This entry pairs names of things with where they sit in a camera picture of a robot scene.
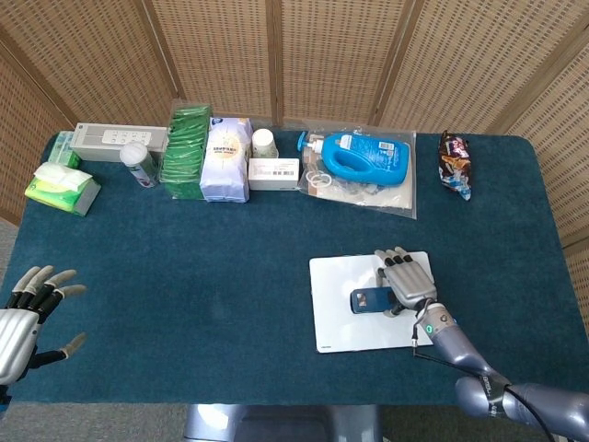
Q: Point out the white lidded cylindrical can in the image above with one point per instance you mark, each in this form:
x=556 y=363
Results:
x=140 y=168

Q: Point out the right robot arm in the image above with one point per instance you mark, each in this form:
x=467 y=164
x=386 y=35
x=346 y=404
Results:
x=460 y=350

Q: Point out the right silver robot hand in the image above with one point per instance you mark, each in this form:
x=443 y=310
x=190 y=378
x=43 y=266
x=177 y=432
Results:
x=412 y=283

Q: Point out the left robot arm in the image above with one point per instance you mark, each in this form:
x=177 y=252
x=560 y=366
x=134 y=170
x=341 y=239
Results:
x=3 y=398

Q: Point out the white power strip box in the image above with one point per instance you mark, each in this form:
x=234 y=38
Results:
x=92 y=147

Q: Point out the woven rattan folding screen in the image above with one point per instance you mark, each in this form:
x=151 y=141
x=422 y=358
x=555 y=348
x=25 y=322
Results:
x=322 y=55

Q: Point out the blue felt table cover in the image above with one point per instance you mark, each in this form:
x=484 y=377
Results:
x=184 y=276

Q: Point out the brown snack bag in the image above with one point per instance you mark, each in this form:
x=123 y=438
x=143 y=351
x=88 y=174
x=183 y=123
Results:
x=453 y=161

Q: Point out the small white cardboard box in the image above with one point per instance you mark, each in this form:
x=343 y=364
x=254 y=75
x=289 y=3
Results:
x=271 y=177

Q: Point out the white board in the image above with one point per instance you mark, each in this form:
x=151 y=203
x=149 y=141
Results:
x=340 y=294

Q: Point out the blue board eraser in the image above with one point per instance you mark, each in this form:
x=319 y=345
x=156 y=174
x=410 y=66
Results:
x=373 y=301

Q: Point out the clear plastic zip bag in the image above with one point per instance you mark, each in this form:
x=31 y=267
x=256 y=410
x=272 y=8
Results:
x=368 y=200

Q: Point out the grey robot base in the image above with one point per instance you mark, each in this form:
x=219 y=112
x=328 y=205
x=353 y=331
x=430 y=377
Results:
x=276 y=423

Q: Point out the green tea box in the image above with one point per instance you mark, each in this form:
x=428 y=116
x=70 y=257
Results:
x=184 y=152

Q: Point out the white lavender paper bag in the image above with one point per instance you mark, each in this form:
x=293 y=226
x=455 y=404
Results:
x=223 y=170

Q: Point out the light green wipes pack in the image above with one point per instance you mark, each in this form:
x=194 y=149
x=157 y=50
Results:
x=62 y=149

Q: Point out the blue detergent pump bottle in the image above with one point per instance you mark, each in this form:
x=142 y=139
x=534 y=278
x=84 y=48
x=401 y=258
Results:
x=363 y=161

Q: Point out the white paper cup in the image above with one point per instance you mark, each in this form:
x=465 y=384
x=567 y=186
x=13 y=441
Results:
x=263 y=145

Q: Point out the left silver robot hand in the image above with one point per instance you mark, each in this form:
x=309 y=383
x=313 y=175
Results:
x=16 y=340

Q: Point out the green tissue pack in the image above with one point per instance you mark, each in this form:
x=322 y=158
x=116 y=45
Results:
x=60 y=193

